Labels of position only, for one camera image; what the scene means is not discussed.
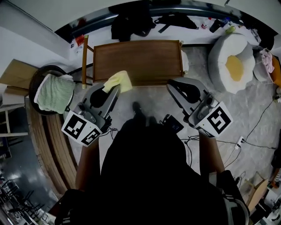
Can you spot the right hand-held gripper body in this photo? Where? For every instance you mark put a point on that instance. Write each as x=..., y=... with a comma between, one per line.
x=215, y=118

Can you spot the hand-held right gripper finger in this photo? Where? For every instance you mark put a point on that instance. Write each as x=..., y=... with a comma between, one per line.
x=182, y=101
x=195, y=82

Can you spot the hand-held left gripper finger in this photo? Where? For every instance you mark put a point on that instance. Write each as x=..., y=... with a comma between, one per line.
x=90, y=94
x=110, y=103

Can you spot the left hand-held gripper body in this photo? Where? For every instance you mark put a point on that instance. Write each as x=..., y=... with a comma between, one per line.
x=79, y=127

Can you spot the yellow cloth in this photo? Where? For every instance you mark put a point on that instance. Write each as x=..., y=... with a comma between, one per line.
x=120, y=80

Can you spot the wooden shelf table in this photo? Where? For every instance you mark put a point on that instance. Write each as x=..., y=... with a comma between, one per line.
x=142, y=61

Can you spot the person's right forearm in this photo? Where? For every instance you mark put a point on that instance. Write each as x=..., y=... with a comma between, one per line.
x=210, y=153

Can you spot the person's left forearm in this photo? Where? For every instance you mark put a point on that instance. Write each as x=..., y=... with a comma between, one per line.
x=87, y=164

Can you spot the black battery pack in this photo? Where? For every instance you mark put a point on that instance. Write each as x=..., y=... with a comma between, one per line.
x=173, y=124

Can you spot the white power strip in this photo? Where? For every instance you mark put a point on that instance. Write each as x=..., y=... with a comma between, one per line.
x=239, y=142

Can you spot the wooden slat platform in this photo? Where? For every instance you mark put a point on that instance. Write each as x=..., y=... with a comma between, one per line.
x=52, y=149

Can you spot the green knitted blanket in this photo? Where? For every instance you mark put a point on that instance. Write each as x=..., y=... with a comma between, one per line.
x=55, y=93

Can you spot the egg-shaped white beanbag seat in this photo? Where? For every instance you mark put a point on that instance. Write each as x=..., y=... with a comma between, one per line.
x=219, y=55

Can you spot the white window ledge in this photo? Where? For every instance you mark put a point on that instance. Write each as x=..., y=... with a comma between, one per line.
x=175, y=36

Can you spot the red packet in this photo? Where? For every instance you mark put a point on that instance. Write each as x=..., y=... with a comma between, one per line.
x=79, y=40

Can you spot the black round chair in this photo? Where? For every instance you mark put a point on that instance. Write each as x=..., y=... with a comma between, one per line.
x=35, y=74

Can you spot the red label water bottle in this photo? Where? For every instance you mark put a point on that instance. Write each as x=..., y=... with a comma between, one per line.
x=206, y=23

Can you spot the black tumbler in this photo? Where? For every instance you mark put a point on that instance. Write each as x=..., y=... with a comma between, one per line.
x=215, y=26

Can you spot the yellow-green bottle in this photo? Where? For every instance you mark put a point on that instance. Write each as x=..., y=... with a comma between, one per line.
x=230, y=29

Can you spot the grey round pouf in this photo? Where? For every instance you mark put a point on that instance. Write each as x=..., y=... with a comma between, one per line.
x=262, y=73

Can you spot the blue bottle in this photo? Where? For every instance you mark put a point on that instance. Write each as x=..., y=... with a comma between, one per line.
x=225, y=21

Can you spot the brown cardboard sheet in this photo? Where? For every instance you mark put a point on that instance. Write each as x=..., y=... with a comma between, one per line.
x=17, y=72

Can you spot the orange bag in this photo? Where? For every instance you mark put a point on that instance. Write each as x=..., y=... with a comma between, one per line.
x=276, y=70

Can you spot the black jacket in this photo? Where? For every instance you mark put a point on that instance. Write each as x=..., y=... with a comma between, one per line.
x=129, y=26

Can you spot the person's black clothing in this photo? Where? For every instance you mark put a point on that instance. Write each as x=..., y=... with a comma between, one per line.
x=149, y=175

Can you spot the small wooden stool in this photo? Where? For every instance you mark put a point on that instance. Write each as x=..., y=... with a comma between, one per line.
x=258, y=191

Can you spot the white frame table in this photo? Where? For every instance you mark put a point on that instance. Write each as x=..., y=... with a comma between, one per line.
x=8, y=129

